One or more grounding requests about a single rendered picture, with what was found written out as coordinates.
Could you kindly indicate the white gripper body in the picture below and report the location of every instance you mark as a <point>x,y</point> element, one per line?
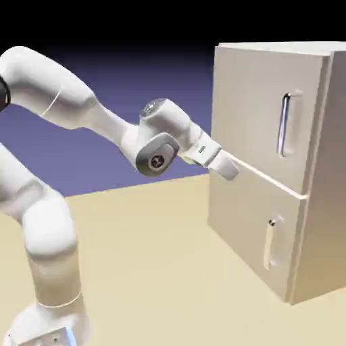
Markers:
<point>225,167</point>

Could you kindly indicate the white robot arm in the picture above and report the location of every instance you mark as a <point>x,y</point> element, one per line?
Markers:
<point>67,102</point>

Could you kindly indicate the small beige cabinet door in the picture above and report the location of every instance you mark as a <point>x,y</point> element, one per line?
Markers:
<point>243,216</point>

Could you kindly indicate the large beige cabinet door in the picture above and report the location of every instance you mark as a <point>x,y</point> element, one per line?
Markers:
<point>251,113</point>

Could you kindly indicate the beige cabinet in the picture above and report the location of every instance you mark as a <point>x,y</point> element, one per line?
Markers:
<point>319,175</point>

